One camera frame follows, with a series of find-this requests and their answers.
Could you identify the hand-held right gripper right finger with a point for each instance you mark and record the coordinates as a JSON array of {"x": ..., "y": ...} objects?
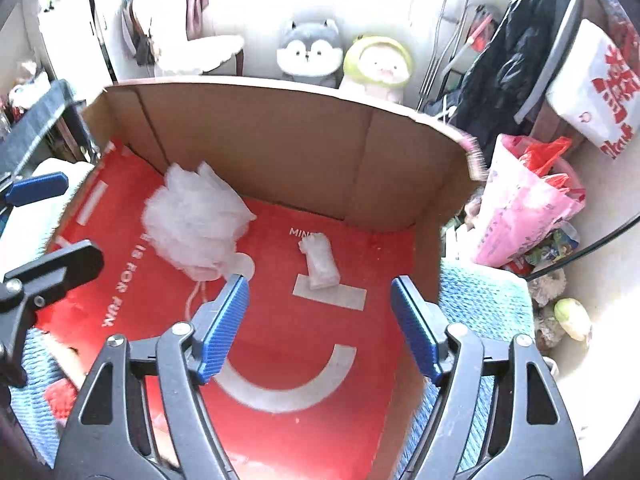
[{"x": 410, "y": 320}]

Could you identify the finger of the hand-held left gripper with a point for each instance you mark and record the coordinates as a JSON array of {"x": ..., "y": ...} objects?
[
  {"x": 40, "y": 187},
  {"x": 55, "y": 267}
]

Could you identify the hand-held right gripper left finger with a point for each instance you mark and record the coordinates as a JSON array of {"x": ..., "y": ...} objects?
[{"x": 227, "y": 320}]

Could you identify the cardboard box with red inside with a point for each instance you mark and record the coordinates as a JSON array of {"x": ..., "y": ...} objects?
[{"x": 300, "y": 150}]

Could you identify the pale blue bed sheet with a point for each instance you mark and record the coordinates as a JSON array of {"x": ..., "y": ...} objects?
[{"x": 50, "y": 220}]

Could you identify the blue knitted blanket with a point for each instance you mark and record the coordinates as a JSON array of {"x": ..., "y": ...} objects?
[{"x": 480, "y": 290}]

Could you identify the white wardrobe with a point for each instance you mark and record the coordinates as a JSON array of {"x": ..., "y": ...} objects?
[{"x": 70, "y": 45}]

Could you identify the small white wrapped packet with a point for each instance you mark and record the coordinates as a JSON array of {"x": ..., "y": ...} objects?
[{"x": 320, "y": 262}]

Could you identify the white mesh bath pouf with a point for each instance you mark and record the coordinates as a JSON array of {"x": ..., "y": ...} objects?
[{"x": 195, "y": 215}]

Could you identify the dark hanging bag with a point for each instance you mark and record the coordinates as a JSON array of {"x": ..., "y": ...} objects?
[{"x": 137, "y": 35}]

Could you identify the brown plush toy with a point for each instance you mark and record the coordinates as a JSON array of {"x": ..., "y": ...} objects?
[{"x": 547, "y": 287}]

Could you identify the pink plastic bag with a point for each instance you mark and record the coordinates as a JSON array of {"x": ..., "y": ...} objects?
[{"x": 510, "y": 210}]

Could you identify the colourful plastic packet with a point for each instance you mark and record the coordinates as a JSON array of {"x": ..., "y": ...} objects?
[{"x": 550, "y": 250}]

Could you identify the green and white plush toy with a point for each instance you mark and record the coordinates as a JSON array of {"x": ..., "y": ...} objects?
[{"x": 572, "y": 317}]

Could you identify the white chair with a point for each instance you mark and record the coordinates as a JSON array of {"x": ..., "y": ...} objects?
[{"x": 200, "y": 52}]

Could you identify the pink curtain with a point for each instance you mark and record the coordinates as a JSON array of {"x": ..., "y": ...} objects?
[{"x": 196, "y": 0}]

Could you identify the red plastic bag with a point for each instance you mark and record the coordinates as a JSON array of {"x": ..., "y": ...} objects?
[{"x": 542, "y": 157}]

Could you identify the yellow-green plush toy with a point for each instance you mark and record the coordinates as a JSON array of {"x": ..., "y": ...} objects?
[{"x": 377, "y": 67}]

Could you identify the metal crutch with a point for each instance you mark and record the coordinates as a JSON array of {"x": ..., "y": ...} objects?
[{"x": 442, "y": 40}]

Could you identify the grey plush toy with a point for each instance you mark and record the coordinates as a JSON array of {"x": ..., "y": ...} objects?
[{"x": 310, "y": 50}]

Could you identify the black jacket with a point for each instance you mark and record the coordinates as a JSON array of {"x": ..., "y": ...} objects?
[{"x": 520, "y": 50}]

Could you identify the white bag with red print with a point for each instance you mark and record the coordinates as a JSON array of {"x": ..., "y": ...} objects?
[{"x": 595, "y": 85}]

